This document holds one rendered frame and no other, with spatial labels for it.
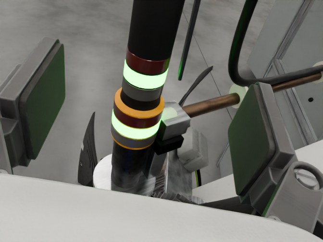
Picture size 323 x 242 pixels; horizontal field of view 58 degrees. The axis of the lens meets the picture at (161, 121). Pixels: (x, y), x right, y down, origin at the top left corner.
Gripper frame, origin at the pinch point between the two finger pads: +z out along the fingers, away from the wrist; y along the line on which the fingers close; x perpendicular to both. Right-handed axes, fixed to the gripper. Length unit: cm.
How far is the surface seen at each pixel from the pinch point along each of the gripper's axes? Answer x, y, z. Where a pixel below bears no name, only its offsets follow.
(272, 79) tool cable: -9.9, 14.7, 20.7
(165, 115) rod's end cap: -10.9, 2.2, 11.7
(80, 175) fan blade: -67, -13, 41
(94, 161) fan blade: -50, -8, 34
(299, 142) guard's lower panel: -72, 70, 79
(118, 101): -8.2, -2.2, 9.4
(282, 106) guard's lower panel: -73, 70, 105
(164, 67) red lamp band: -4.0, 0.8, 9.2
